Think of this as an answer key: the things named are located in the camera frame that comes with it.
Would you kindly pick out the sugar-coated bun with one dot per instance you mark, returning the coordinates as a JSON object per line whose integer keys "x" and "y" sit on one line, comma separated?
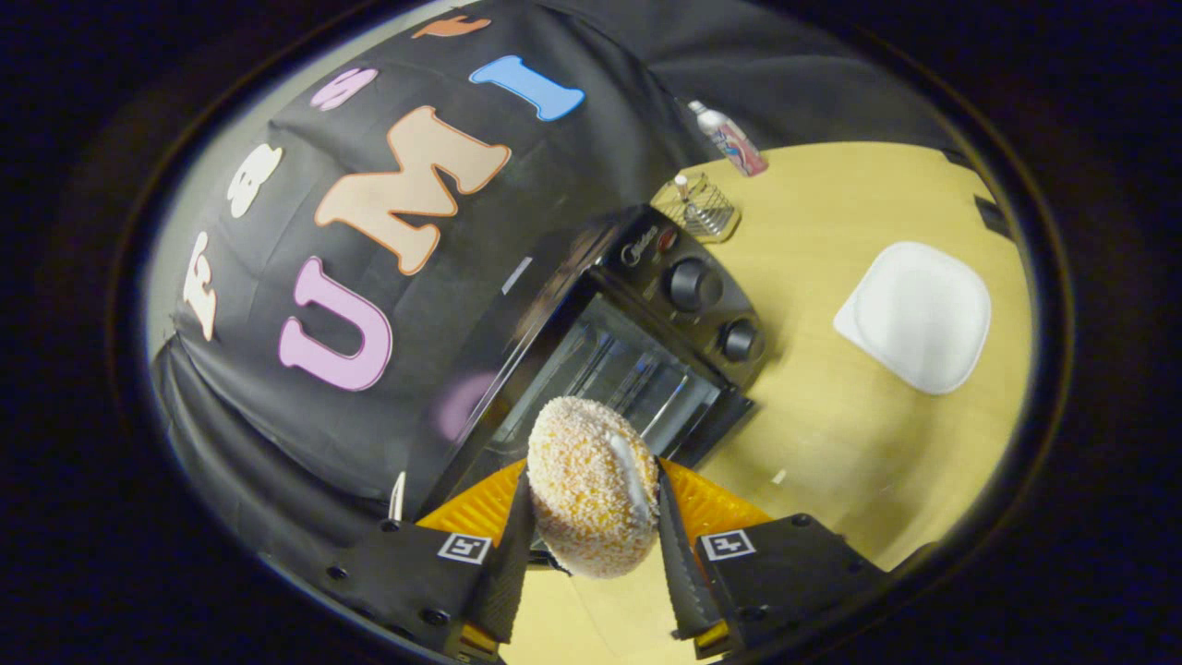
{"x": 586, "y": 489}

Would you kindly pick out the black backdrop cloth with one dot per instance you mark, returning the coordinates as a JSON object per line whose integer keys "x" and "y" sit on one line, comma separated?
{"x": 517, "y": 185}

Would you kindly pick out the white square plate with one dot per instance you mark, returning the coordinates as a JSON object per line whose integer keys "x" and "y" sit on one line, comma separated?
{"x": 919, "y": 319}

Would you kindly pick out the black table edge bracket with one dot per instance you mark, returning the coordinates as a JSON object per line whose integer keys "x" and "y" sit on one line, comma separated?
{"x": 994, "y": 219}

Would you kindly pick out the black toaster oven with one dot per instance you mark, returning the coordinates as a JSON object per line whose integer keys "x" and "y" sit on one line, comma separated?
{"x": 646, "y": 268}

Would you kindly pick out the white bottle with pink label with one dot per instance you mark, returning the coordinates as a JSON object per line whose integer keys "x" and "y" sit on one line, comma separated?
{"x": 734, "y": 143}

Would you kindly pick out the small white-capped jar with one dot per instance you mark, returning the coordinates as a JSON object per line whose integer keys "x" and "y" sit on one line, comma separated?
{"x": 681, "y": 187}

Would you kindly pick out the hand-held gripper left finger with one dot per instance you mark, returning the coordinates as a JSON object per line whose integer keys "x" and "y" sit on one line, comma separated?
{"x": 503, "y": 573}

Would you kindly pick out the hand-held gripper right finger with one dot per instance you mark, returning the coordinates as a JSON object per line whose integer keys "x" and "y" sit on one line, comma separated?
{"x": 679, "y": 573}

